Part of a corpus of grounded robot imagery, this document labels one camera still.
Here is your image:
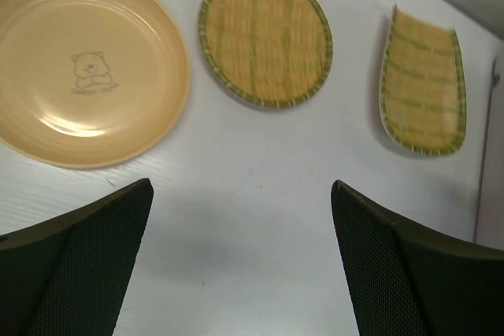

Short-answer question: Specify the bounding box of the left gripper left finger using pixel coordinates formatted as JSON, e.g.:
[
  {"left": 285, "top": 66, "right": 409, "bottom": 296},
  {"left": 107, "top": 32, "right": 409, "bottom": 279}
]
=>
[{"left": 1, "top": 179, "right": 154, "bottom": 335}]

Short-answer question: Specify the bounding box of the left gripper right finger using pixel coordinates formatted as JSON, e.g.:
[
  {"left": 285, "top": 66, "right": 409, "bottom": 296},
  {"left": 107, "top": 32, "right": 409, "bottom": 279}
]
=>
[{"left": 331, "top": 180, "right": 503, "bottom": 335}]

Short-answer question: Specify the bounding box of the yellow bear plate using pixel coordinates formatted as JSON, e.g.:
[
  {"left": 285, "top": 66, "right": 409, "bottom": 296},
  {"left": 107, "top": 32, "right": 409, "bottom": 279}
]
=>
[{"left": 1, "top": 0, "right": 191, "bottom": 168}]

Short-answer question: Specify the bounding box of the round bamboo green-rim tray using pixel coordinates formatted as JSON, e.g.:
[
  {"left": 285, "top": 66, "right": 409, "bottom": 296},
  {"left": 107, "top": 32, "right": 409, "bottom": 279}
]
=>
[{"left": 198, "top": 0, "right": 333, "bottom": 109}]

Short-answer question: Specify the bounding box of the scoop-shaped bamboo tray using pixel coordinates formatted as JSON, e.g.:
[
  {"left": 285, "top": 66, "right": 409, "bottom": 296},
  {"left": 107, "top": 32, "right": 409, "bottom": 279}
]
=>
[{"left": 379, "top": 7, "right": 467, "bottom": 157}]

